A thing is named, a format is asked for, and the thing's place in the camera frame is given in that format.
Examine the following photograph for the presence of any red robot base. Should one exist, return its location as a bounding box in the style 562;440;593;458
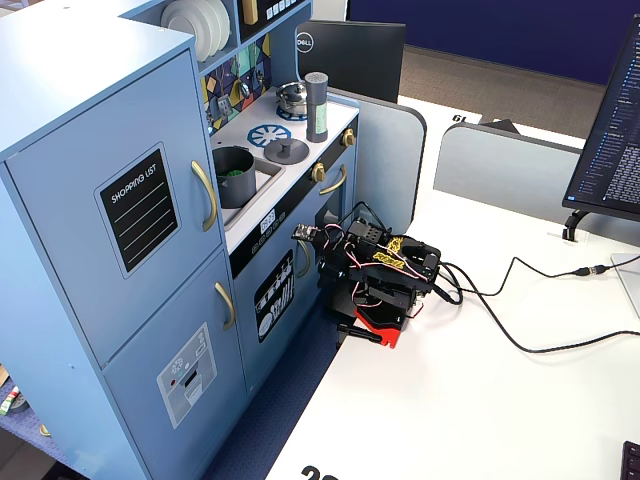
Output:
353;303;404;350

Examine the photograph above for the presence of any gray salt shaker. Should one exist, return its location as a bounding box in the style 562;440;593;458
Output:
304;71;331;144

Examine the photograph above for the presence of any black monitor stand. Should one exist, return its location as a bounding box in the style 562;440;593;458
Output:
562;209;591;242

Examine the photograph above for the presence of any gold fridge door handle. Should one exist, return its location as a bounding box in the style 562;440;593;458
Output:
191;159;219;233

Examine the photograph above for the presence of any long gray desk divider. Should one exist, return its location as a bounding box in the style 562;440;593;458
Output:
432;122;640;246

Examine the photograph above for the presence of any silver laptop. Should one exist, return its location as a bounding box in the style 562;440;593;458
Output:
610;252;640;319

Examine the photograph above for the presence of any monitor showing code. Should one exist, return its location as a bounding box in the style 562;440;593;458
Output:
561;13;640;224

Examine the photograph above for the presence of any gold freezer door handle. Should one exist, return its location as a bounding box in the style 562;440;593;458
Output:
214;282;236;331

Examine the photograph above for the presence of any black keyboard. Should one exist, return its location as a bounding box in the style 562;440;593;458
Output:
621;440;640;480

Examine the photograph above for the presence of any black table clamp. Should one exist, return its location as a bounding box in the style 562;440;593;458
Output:
336;322;384;346

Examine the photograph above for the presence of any gold oven handle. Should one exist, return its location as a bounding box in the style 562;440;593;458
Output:
318;164;348;196

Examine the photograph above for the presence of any rounded gray desk divider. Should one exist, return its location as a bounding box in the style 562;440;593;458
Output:
327;87;428;236

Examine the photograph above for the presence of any shiny steel pot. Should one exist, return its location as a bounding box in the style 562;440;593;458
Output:
274;80;309;118

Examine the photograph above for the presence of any gray pot lid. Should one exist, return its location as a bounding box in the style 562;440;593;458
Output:
263;138;310;165

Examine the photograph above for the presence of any white number label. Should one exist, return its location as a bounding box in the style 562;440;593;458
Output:
439;110;484;126

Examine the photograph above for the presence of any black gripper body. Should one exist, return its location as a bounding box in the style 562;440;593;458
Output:
322;233;362;274

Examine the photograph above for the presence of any blue toy kitchen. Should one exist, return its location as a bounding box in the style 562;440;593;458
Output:
0;0;361;480

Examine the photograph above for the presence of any black USB cable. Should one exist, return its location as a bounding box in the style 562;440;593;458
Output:
439;254;610;301

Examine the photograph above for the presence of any gray pot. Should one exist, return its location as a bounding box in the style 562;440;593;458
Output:
212;145;257;210

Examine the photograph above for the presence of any gold dishwasher handle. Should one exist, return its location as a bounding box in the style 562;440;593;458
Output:
296;238;312;279

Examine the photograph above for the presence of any green and white box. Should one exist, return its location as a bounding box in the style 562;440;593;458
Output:
0;385;21;416

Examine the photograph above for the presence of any black Dell monitor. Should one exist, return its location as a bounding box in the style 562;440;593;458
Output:
295;19;407;104

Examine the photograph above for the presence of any white plate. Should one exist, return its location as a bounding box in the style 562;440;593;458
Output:
197;0;225;54
214;0;233;46
159;0;217;62

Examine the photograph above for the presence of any long black cable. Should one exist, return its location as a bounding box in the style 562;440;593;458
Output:
434;262;640;354

